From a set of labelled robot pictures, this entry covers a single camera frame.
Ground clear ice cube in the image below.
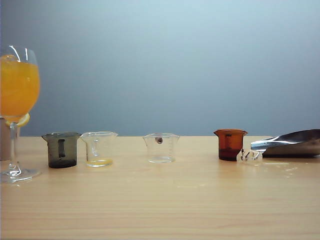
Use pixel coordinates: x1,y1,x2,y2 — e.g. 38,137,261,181
235,148,264,167

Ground smoked grey glass measuring cup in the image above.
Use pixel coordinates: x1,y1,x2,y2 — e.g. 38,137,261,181
40,131,82,169

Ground clear measuring cup yellow residue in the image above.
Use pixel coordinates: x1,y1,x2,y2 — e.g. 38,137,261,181
79,130,119,168

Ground wine glass with orange juice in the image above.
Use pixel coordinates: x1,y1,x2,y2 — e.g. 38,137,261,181
0,44,42,185

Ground yellow lemon slice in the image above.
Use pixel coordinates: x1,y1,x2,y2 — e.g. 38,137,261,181
5,112,31,127

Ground amber glass measuring cup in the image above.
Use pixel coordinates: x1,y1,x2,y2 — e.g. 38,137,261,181
213,128,249,162

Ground clear measuring cup wooden handle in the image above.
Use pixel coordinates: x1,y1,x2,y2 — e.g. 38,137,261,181
142,132,181,164

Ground stainless steel ice scoop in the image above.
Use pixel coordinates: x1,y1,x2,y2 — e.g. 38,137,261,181
250,128,320,159

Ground beige paper cup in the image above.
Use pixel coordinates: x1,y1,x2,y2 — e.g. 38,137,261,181
0,117,21,162

